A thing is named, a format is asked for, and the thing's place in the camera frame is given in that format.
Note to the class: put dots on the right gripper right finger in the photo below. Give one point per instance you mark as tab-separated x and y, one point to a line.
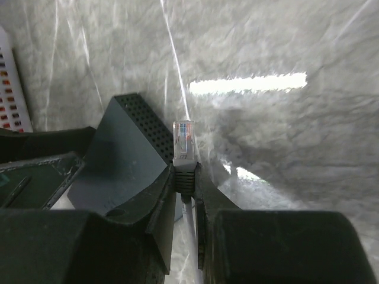
274	246

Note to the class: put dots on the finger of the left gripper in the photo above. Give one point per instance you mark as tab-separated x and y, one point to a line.
17	146
38	183

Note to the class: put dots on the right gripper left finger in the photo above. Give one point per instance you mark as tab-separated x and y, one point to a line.
130	244

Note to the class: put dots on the black network switch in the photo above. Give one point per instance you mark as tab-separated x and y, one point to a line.
130	149

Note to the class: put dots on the white plastic basket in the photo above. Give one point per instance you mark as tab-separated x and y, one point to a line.
14	112

